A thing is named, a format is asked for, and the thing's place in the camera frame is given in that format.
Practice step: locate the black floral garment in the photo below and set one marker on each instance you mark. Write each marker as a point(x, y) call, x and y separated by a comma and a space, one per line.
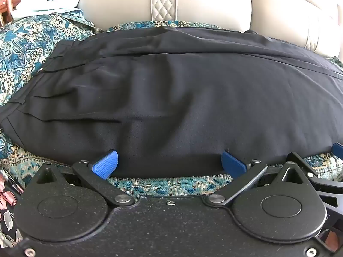
point(6, 206)

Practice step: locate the black pants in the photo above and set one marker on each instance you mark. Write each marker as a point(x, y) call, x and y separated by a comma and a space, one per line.
point(171, 99)

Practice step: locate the beige padded headboard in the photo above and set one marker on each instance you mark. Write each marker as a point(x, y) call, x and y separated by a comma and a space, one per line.
point(209, 0)

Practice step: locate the wooden cabinet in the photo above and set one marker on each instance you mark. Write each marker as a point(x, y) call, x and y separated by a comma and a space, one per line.
point(3, 8)

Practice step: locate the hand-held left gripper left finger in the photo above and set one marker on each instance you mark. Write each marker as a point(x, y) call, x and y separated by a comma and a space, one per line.
point(105, 163)

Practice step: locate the light blue cloth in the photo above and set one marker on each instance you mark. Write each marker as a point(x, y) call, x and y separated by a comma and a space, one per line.
point(45, 2)

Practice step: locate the teal paisley blanket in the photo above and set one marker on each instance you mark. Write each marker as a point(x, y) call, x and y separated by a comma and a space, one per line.
point(174, 187)

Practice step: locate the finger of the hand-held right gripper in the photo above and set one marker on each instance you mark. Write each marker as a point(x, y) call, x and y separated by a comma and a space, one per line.
point(304, 163)
point(338, 148)

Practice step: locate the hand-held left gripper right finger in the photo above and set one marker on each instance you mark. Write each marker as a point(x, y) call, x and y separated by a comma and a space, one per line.
point(233, 163)

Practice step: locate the teal paisley cushion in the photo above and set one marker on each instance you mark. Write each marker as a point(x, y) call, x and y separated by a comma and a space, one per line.
point(29, 40)

